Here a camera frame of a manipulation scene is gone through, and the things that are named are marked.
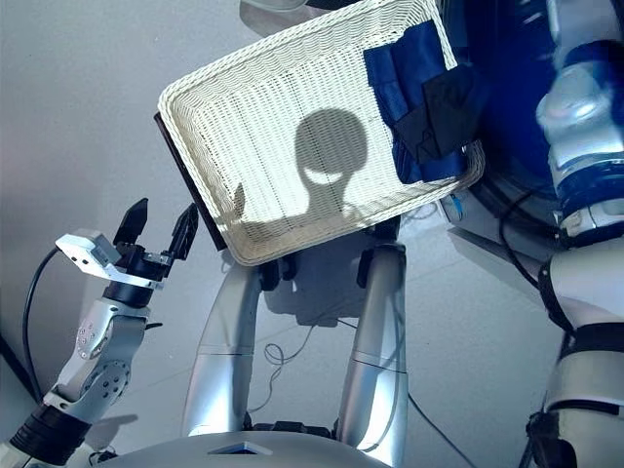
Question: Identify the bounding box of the navy blue garment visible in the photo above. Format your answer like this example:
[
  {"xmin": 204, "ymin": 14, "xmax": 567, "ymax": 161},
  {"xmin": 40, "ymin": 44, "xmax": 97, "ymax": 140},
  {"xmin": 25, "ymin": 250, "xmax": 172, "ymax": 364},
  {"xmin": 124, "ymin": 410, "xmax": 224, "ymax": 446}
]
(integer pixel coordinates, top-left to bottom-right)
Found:
[{"xmin": 363, "ymin": 19, "xmax": 469, "ymax": 185}]

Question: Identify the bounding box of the black garment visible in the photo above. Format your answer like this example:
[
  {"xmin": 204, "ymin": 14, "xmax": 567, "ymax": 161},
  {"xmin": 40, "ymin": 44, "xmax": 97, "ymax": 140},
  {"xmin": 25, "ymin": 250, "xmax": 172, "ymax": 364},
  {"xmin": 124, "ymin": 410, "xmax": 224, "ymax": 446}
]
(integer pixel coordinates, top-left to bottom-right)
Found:
[{"xmin": 391, "ymin": 65, "xmax": 490, "ymax": 162}]

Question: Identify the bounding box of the pale woven basket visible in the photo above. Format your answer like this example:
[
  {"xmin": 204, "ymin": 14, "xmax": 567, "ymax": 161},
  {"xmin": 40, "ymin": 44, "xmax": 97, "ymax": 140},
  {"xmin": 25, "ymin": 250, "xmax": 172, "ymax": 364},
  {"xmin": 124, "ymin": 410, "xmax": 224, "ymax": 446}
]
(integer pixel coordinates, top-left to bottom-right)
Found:
[{"xmin": 158, "ymin": 0, "xmax": 487, "ymax": 267}]

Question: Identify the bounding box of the round washing machine door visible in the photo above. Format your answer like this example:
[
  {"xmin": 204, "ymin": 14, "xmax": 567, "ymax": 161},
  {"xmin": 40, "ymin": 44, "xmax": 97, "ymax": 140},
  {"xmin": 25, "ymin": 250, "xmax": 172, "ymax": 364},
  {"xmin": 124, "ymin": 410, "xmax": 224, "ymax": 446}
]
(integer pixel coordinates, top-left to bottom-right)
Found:
[{"xmin": 238, "ymin": 0, "xmax": 313, "ymax": 14}]

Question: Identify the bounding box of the grey washing machine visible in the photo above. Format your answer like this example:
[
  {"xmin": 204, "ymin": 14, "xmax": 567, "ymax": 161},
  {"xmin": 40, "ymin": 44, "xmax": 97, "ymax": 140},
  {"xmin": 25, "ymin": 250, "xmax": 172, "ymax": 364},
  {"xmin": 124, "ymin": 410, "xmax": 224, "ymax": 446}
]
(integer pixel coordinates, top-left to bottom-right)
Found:
[{"xmin": 433, "ymin": 0, "xmax": 624, "ymax": 254}]

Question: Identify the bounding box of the silver robot leg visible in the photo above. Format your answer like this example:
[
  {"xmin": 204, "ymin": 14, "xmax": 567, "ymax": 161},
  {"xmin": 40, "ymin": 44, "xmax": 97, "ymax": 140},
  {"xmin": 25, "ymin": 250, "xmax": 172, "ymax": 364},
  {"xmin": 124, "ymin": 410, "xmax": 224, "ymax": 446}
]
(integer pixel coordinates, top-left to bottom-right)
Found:
[
  {"xmin": 335, "ymin": 243, "xmax": 409, "ymax": 464},
  {"xmin": 182, "ymin": 270, "xmax": 264, "ymax": 438}
]

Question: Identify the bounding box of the silver robot torso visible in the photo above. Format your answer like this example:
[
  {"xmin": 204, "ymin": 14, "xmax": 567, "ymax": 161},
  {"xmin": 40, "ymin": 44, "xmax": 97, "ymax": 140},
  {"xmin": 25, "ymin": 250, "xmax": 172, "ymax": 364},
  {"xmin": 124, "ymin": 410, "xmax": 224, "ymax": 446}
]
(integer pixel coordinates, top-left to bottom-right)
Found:
[{"xmin": 97, "ymin": 428, "xmax": 391, "ymax": 468}]

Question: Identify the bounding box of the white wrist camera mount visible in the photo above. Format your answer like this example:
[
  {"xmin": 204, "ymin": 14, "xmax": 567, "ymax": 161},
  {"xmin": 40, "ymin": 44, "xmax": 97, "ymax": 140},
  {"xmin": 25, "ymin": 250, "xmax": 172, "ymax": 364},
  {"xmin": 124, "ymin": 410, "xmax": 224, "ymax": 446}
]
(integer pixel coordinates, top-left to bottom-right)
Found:
[{"xmin": 55, "ymin": 232, "xmax": 167, "ymax": 293}]

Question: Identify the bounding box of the thin floor wire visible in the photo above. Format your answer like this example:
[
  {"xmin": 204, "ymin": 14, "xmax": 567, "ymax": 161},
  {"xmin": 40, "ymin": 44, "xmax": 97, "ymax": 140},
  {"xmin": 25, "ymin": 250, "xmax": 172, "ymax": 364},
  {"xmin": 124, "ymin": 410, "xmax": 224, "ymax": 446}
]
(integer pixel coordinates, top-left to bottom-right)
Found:
[{"xmin": 246, "ymin": 319, "xmax": 360, "ymax": 413}]

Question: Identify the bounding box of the black floor cable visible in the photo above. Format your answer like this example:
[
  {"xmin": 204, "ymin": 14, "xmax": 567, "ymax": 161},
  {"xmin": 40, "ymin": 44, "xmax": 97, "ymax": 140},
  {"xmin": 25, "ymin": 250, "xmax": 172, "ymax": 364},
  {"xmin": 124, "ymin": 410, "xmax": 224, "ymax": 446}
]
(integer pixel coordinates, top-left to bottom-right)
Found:
[{"xmin": 408, "ymin": 393, "xmax": 472, "ymax": 468}]

